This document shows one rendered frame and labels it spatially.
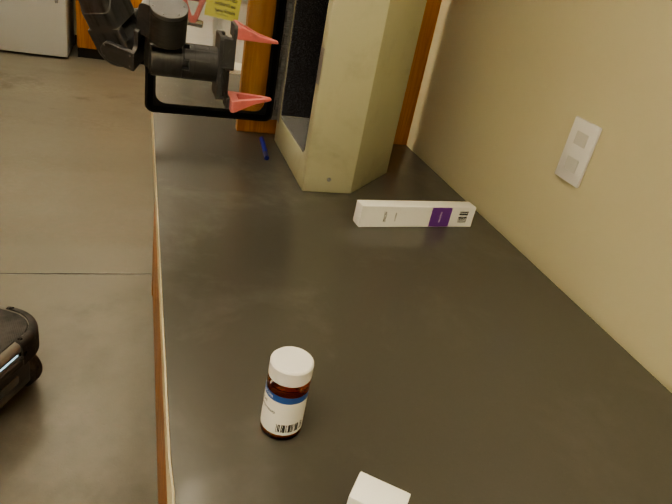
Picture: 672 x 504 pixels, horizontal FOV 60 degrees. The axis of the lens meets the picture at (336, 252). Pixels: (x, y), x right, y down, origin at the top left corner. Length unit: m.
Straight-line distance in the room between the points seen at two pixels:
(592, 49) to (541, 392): 0.63
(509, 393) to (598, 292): 0.35
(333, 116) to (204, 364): 0.64
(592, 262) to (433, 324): 0.35
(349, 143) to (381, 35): 0.22
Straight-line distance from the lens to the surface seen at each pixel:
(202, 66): 1.01
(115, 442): 1.93
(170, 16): 0.95
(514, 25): 1.39
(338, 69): 1.18
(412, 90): 1.66
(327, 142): 1.21
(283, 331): 0.81
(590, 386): 0.91
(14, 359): 1.93
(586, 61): 1.19
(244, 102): 1.03
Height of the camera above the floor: 1.42
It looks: 28 degrees down
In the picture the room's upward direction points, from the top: 12 degrees clockwise
